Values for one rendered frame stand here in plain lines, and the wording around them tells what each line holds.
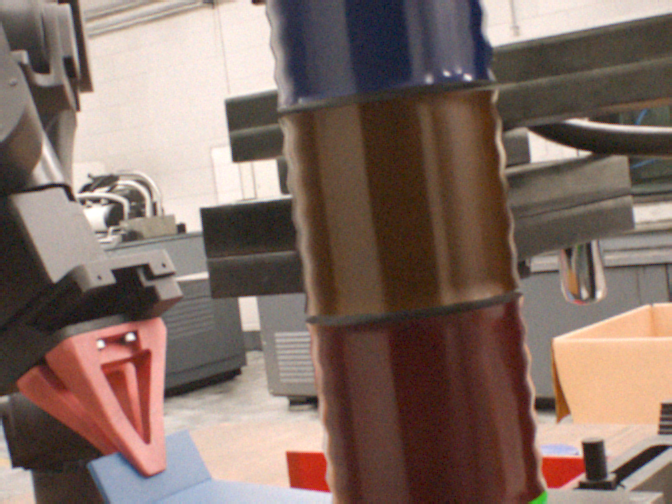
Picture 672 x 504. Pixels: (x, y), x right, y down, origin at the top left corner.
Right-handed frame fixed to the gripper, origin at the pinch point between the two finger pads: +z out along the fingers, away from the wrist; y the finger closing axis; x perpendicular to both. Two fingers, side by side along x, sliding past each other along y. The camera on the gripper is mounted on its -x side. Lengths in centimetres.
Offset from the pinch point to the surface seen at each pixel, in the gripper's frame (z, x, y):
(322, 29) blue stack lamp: 1.2, -27.8, 37.2
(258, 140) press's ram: -7.1, -5.1, 19.1
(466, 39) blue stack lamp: 2.3, -26.2, 38.5
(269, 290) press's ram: -1.0, -8.6, 18.8
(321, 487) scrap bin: 4.0, 24.1, -10.7
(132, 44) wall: -407, 675, -520
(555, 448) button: 9.4, 34.8, 1.0
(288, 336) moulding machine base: -100, 462, -351
